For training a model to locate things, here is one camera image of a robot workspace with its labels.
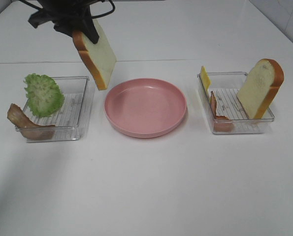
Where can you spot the clear plastic tray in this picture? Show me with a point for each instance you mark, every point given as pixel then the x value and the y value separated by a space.
pixel 225 86
pixel 71 121

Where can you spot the bread slice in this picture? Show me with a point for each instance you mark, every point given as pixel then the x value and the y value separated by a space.
pixel 260 87
pixel 98 58

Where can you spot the brown bacon strip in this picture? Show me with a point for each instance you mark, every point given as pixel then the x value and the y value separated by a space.
pixel 28 124

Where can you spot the clear left plastic tray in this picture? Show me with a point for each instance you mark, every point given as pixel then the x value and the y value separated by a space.
pixel 71 121

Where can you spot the pink round plate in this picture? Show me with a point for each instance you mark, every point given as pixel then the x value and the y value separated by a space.
pixel 145 107

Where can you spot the yellow cheese slice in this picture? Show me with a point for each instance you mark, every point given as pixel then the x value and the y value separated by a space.
pixel 205 79

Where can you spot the clear right plastic tray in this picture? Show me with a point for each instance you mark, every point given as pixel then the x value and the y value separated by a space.
pixel 225 86

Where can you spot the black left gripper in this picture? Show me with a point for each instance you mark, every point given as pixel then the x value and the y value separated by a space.
pixel 66 15

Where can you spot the green lettuce leaf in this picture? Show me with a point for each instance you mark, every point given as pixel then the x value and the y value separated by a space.
pixel 43 94

